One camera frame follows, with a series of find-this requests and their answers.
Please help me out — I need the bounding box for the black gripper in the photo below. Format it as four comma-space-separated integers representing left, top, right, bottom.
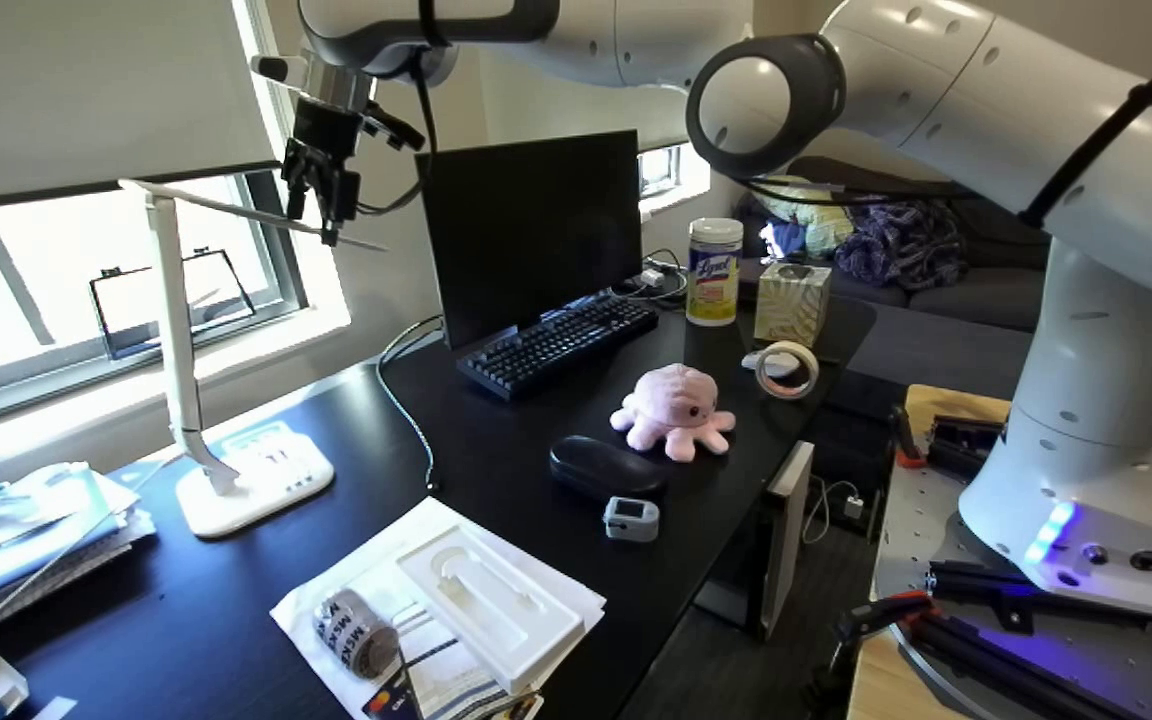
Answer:
284, 55, 367, 197

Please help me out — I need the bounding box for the white desk lamp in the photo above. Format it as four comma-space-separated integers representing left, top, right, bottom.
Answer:
125, 181, 336, 542

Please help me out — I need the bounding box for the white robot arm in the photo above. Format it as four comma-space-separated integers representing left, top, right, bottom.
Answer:
295, 0, 1152, 617

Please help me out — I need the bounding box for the computer tower under desk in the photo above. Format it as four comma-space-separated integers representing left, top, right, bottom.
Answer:
697, 442, 816, 635

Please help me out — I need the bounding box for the black computer monitor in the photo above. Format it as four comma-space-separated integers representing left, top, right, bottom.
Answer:
416, 131, 640, 348

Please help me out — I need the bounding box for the black keyboard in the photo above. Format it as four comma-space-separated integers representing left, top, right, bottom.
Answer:
458, 291, 658, 401

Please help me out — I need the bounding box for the black computer mouse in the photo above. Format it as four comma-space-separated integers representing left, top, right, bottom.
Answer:
547, 435, 664, 499

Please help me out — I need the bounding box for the yellow disinfectant wipes canister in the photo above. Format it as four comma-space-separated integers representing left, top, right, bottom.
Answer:
683, 215, 743, 330

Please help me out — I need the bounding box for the pink plush octopus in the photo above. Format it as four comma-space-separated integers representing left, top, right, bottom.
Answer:
610, 366, 735, 463

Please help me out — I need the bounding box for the grey cylindrical roll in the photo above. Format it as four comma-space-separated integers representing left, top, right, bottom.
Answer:
315, 590, 401, 681

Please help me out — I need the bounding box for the white paper stack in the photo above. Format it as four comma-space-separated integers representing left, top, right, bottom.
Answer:
271, 499, 605, 720

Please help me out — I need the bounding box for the white pulse oximeter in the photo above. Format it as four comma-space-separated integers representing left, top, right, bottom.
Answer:
600, 498, 660, 546

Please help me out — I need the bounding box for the white plastic tray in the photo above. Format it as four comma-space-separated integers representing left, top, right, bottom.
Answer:
397, 526, 581, 688

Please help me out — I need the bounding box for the stack of blue papers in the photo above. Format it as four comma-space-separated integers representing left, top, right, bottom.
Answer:
0, 463, 155, 621

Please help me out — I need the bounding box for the white tape roll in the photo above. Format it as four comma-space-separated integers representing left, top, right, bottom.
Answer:
743, 341, 820, 401

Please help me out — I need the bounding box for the white cable on desk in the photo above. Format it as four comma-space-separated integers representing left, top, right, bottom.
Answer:
373, 314, 453, 498

